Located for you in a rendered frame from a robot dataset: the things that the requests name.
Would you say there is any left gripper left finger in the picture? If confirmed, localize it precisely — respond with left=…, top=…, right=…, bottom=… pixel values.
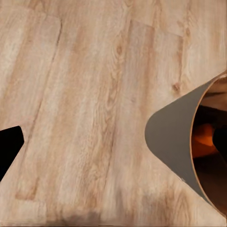
left=0, top=126, right=24, bottom=182

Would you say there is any trash can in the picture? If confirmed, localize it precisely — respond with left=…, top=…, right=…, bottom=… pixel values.
left=145, top=70, right=227, bottom=219

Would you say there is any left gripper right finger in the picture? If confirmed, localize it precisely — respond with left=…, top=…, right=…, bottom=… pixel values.
left=212, top=126, right=227, bottom=163

